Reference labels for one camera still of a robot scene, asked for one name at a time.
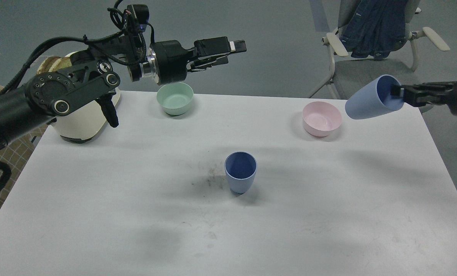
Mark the blue denim jacket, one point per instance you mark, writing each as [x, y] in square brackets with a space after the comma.
[372, 28]

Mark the cream white toaster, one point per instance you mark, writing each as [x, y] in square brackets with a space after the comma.
[82, 125]

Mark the light blue cup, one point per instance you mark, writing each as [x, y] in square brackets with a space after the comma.
[374, 99]
[240, 169]

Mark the pink bowl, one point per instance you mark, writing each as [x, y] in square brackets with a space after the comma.
[321, 119]

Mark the grey office chair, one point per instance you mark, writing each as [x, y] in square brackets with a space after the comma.
[348, 72]

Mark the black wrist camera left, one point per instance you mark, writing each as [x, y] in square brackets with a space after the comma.
[138, 17]

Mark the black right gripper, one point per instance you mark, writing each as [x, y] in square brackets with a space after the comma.
[429, 93]

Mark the mint green bowl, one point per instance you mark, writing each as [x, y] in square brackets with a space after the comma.
[175, 99]

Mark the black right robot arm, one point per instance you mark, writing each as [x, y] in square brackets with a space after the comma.
[430, 93]

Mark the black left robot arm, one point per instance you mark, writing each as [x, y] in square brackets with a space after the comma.
[91, 78]

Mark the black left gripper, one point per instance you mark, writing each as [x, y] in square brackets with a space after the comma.
[168, 62]

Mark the front toast slice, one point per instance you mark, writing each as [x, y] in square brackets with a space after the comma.
[53, 63]

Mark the beige checkered cloth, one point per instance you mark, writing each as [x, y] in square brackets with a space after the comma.
[16, 157]

